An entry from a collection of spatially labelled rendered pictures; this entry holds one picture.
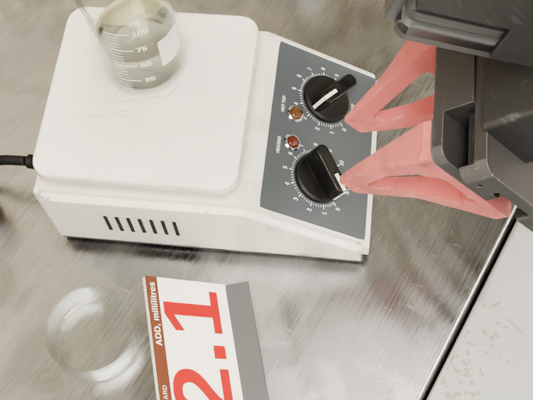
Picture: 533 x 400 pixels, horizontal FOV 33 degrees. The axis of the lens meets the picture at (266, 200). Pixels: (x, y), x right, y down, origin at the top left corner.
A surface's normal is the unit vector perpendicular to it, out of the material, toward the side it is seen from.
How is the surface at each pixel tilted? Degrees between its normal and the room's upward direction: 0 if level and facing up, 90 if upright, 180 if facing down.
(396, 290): 0
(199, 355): 40
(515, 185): 50
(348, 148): 30
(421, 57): 88
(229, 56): 0
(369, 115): 90
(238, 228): 90
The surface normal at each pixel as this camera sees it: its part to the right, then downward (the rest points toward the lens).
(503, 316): -0.04, -0.44
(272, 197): 0.46, -0.33
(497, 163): 0.72, -0.22
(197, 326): 0.60, -0.44
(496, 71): -0.68, -0.38
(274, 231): -0.11, 0.90
